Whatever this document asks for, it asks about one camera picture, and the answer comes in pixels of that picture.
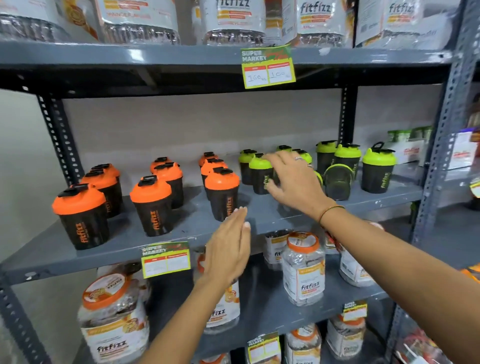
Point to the person's right hand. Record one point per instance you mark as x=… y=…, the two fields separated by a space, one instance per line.
x=300 y=187

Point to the orange lid clear jar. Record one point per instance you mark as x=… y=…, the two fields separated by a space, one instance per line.
x=345 y=337
x=303 y=347
x=214 y=359

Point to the gold bangle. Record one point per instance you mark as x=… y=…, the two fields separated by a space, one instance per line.
x=330 y=210

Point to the white box purple edge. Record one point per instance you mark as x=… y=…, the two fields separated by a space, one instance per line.
x=463 y=150

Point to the white box red print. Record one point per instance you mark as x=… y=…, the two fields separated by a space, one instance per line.
x=407 y=153

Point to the colourful snack packets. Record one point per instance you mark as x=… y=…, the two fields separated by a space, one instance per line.
x=420 y=348

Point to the person's right thumb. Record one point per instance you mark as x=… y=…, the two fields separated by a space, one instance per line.
x=275 y=190

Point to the person's left forearm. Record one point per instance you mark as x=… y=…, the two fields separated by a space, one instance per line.
x=183 y=326

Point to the row of clear labelled jars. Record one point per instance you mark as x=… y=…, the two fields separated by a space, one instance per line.
x=232 y=18

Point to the person's right forearm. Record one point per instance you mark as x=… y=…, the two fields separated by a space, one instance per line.
x=405 y=277

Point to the person's left hand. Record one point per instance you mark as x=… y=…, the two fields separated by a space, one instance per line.
x=225 y=255

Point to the green lid black shaker bottle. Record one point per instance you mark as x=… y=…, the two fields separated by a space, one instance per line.
x=319 y=178

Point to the row of orange lidded jars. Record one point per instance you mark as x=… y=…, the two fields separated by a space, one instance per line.
x=303 y=270

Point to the orange packet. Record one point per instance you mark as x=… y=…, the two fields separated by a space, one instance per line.
x=472 y=273

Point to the green shelf price tag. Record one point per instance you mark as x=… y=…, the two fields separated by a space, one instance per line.
x=475 y=187
x=263 y=348
x=354 y=311
x=165 y=260
x=268 y=69

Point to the grey metal shelving rack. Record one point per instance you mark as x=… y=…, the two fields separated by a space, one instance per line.
x=187 y=56
x=457 y=240

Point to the group of green capped shakers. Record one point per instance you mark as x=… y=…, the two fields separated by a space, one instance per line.
x=377 y=176

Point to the row of green topped bottles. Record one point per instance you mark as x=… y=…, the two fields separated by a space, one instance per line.
x=403 y=134

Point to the group of orange capped shakers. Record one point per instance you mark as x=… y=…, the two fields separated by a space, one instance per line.
x=153 y=210

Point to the person's left thumb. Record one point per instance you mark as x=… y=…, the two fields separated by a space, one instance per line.
x=246 y=240

